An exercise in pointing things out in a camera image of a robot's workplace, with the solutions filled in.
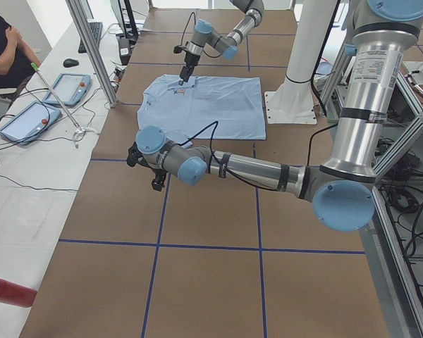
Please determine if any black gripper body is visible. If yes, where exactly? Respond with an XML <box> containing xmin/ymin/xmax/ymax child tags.
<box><xmin>126</xmin><ymin>143</ymin><xmax>167</xmax><ymax>183</ymax></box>
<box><xmin>180</xmin><ymin>51</ymin><xmax>198</xmax><ymax>82</ymax></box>

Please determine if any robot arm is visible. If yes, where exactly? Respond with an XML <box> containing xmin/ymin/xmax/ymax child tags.
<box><xmin>173</xmin><ymin>0</ymin><xmax>264</xmax><ymax>85</ymax></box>
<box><xmin>127</xmin><ymin>1</ymin><xmax>423</xmax><ymax>231</ymax></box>

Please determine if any blue teach pendant far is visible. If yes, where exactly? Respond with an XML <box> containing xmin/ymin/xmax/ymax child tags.
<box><xmin>52</xmin><ymin>73</ymin><xmax>92</xmax><ymax>108</ymax></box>

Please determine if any blue teach pendant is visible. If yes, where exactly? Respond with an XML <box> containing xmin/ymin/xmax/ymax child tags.
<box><xmin>52</xmin><ymin>73</ymin><xmax>92</xmax><ymax>108</ymax></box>
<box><xmin>0</xmin><ymin>101</ymin><xmax>61</xmax><ymax>144</ymax></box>

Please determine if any black keyboard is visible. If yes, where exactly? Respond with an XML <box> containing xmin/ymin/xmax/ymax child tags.
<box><xmin>78</xmin><ymin>21</ymin><xmax>104</xmax><ymax>54</ymax></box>

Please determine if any blue teach pendant near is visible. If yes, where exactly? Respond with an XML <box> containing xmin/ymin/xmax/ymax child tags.
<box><xmin>0</xmin><ymin>101</ymin><xmax>61</xmax><ymax>144</ymax></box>

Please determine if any black computer mouse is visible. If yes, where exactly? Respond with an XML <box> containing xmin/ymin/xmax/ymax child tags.
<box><xmin>63</xmin><ymin>58</ymin><xmax>79</xmax><ymax>68</ymax></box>

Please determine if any metal grabber stick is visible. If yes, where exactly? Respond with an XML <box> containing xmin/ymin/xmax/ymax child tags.
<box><xmin>31</xmin><ymin>63</ymin><xmax>99</xmax><ymax>148</ymax></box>

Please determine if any seated person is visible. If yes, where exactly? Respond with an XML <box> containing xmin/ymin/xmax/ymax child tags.
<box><xmin>0</xmin><ymin>16</ymin><xmax>41</xmax><ymax>88</ymax></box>

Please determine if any red cylinder bottle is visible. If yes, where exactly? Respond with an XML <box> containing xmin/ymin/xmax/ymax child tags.
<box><xmin>0</xmin><ymin>278</ymin><xmax>37</xmax><ymax>308</ymax></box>

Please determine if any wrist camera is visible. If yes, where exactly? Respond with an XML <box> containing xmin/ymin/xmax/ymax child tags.
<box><xmin>173</xmin><ymin>45</ymin><xmax>185</xmax><ymax>54</ymax></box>

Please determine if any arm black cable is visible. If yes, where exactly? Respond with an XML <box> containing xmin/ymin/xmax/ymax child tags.
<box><xmin>176</xmin><ymin>120</ymin><xmax>230</xmax><ymax>177</ymax></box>
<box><xmin>181</xmin><ymin>11</ymin><xmax>198</xmax><ymax>50</ymax></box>

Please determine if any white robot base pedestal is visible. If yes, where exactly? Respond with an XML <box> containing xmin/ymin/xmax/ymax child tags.
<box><xmin>265</xmin><ymin>0</ymin><xmax>340</xmax><ymax>125</ymax></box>

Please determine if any aluminium frame post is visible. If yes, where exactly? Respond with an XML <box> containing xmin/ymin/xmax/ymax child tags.
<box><xmin>66</xmin><ymin>0</ymin><xmax>118</xmax><ymax>108</ymax></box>

